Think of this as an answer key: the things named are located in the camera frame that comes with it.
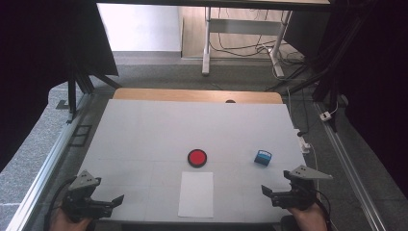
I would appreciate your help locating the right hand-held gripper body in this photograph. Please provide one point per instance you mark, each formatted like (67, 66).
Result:
(298, 195)

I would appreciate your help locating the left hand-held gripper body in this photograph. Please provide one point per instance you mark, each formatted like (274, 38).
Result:
(81, 200)

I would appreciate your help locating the blue stamp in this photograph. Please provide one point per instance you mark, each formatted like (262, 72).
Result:
(263, 158)

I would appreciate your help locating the white paper sheet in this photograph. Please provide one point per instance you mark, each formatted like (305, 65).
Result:
(196, 195)

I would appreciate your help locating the red round ink pad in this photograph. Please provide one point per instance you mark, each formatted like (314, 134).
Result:
(197, 158)

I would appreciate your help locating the person's right hand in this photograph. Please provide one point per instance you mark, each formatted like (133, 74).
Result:
(309, 219)

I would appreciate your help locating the person's left hand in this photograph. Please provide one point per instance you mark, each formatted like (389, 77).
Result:
(65, 223)

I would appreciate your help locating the white power strip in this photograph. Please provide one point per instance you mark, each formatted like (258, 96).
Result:
(303, 142)

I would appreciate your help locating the white adapter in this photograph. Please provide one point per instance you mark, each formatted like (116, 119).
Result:
(325, 116)

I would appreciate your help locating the white table cover board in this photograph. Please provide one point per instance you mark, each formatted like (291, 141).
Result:
(154, 134)

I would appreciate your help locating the black metal stand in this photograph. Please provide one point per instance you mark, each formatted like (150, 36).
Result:
(333, 64)
(72, 93)

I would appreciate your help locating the black curtain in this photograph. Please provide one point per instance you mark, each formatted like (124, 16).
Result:
(375, 80)
(38, 64)

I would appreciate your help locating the aluminium rail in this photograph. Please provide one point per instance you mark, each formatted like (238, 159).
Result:
(48, 166)
(349, 166)

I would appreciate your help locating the black floor bracket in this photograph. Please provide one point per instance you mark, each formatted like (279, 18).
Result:
(81, 135)

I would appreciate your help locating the white desk frame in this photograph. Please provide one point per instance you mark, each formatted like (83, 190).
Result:
(207, 38)

